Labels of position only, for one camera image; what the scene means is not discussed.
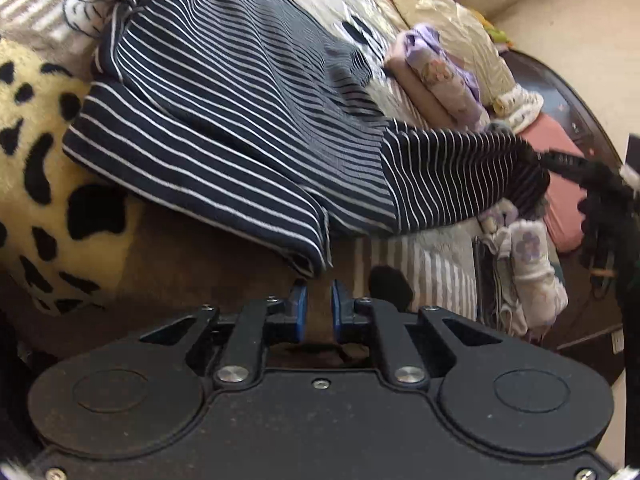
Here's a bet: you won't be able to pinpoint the navy white striped shirt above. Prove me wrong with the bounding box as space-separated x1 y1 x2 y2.
63 0 550 276

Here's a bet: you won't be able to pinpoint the black sleeved right forearm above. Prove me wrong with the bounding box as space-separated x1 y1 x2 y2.
538 151 639 310

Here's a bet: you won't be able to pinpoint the white purple flower garment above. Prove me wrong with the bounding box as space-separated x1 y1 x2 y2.
478 200 568 340

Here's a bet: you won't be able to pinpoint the Mickey Mouse plush blanket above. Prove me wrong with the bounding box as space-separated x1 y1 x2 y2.
1 0 480 358

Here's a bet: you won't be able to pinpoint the pink mattress sheet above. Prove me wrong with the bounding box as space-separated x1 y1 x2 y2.
516 112 589 256

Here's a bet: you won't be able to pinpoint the purple floral folded garment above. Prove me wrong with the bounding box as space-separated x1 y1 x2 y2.
402 24 489 130

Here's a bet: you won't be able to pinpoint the cream satin quilt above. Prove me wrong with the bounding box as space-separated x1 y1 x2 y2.
390 0 515 105

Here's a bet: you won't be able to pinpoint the dark wooden bed frame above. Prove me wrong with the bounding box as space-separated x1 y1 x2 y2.
501 50 622 169

